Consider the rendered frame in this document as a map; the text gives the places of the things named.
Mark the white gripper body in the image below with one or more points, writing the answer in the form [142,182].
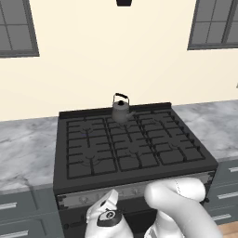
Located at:
[107,201]

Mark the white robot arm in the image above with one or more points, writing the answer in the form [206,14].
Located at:
[182,207]

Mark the silver stove knob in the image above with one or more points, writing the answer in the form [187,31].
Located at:
[83,199]
[99,196]
[135,191]

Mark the black stove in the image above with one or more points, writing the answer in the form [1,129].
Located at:
[102,148]

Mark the black oven door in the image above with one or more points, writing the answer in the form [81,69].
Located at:
[76,221]

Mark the grey drawer front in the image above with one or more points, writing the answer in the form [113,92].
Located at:
[226,176]
[223,203]
[21,224]
[227,221]
[18,198]

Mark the grey framed window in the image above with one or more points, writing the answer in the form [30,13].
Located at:
[15,28]
[214,24]

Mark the black range hood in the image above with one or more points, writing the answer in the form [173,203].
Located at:
[124,2]

